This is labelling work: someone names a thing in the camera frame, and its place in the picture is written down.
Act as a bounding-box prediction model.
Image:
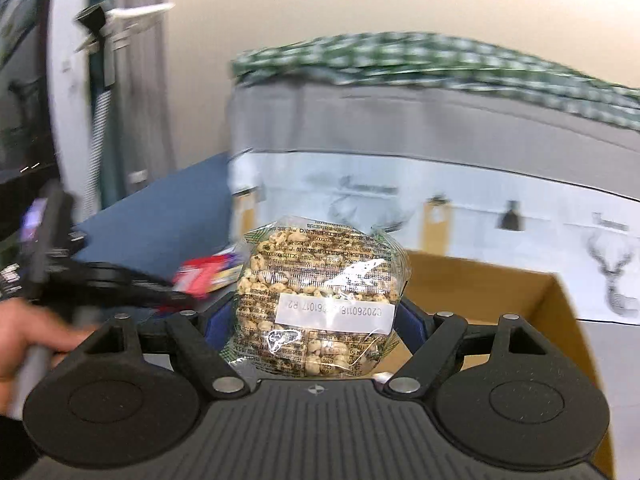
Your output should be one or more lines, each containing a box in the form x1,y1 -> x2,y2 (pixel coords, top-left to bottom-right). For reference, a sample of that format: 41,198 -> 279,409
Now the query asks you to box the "clear round puffed grain packet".
222,215 -> 414,379

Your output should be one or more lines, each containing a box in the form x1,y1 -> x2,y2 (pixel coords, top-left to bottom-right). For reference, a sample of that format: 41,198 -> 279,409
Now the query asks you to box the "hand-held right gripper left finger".
65,292 -> 252,400

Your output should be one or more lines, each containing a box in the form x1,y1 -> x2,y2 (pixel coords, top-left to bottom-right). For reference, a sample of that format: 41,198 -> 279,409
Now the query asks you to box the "cardboard box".
370,249 -> 617,480

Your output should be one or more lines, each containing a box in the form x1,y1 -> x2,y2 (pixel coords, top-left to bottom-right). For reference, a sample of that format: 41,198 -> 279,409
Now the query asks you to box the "green checked blanket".
229,31 -> 640,134

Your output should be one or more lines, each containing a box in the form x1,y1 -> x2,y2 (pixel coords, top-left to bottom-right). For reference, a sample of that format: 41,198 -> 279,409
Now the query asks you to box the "person's left hand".
0,296 -> 100,417

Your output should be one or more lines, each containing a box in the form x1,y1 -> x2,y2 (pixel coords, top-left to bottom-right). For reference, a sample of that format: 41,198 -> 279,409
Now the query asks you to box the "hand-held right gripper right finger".
386,296 -> 555,397

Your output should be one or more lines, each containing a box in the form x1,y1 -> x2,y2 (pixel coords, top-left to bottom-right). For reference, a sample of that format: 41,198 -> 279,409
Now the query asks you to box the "dark glass panel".
0,0 -> 62,241

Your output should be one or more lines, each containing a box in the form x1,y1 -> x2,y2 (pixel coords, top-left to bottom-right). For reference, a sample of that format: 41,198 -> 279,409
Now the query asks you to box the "white clamp bracket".
74,2 -> 177,88

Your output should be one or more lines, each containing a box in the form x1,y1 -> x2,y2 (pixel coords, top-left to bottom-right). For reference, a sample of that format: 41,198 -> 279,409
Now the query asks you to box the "red white striped snack packet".
172,253 -> 242,295

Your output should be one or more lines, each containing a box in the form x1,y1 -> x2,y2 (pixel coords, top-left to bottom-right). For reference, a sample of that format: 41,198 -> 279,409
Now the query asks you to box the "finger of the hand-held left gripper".
69,260 -> 200,314

